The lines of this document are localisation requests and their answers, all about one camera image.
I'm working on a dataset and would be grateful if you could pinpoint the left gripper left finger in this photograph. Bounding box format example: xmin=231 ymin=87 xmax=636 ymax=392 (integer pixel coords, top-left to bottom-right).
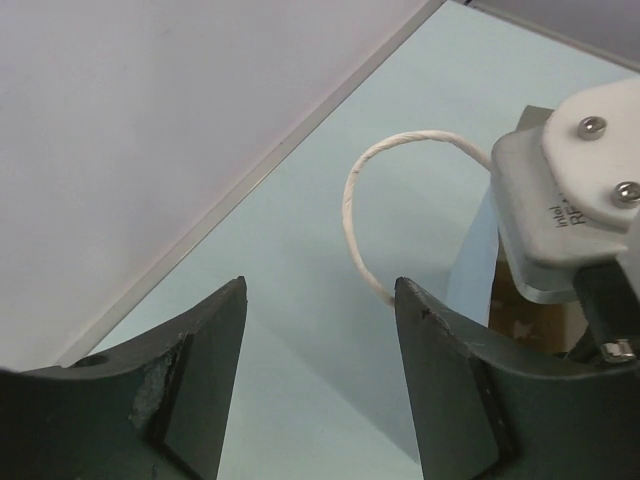
xmin=1 ymin=278 xmax=247 ymax=479

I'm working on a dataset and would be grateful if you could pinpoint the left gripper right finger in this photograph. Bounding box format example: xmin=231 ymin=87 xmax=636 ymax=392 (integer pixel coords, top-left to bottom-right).
xmin=395 ymin=277 xmax=639 ymax=479

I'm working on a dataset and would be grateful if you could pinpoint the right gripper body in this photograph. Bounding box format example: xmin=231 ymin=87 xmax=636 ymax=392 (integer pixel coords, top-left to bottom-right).
xmin=562 ymin=260 xmax=639 ymax=370

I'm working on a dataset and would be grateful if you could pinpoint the brown cardboard cup carrier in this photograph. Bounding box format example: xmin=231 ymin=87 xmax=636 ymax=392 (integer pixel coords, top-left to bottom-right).
xmin=489 ymin=262 xmax=566 ymax=354

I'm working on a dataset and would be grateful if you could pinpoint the light blue paper bag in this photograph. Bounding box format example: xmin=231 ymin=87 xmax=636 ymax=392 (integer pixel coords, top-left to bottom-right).
xmin=340 ymin=104 xmax=576 ymax=351

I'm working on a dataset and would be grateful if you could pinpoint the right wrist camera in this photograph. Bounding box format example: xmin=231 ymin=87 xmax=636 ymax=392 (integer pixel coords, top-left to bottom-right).
xmin=490 ymin=77 xmax=639 ymax=304

